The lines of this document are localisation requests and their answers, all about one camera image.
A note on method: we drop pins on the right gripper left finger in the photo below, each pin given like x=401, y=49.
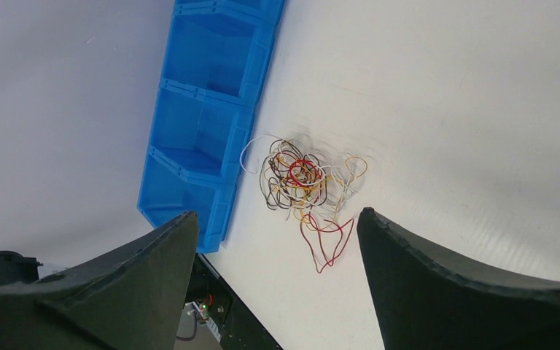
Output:
x=129, y=298

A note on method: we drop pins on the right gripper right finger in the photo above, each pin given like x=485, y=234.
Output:
x=427, y=296

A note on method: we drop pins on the blue plastic bin row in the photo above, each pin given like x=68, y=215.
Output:
x=214, y=69

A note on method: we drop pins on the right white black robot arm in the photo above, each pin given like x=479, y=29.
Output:
x=425, y=296

